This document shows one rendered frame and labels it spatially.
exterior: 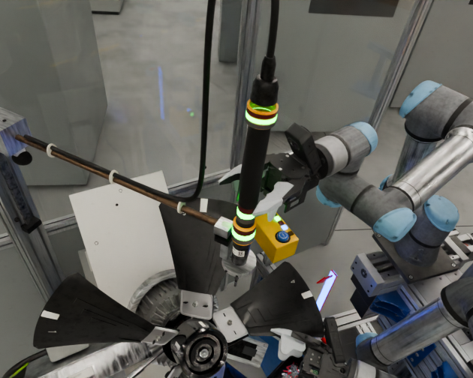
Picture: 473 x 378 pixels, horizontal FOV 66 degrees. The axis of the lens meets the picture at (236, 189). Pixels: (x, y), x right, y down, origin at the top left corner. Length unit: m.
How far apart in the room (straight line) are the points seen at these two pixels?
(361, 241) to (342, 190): 2.12
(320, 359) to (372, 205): 0.40
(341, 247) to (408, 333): 1.85
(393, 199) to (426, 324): 0.32
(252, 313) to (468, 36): 4.05
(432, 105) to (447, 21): 3.39
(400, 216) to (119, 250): 0.73
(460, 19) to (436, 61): 0.43
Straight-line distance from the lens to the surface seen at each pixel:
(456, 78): 4.86
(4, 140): 0.97
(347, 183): 0.81
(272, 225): 1.35
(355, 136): 0.77
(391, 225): 0.78
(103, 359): 1.04
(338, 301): 2.54
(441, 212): 1.36
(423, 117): 1.09
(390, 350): 1.07
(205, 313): 0.93
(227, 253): 0.73
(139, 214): 1.08
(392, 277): 1.48
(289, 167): 0.65
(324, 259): 2.71
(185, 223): 0.90
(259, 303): 1.03
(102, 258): 1.09
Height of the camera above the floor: 2.07
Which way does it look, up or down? 43 degrees down
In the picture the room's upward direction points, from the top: 7 degrees clockwise
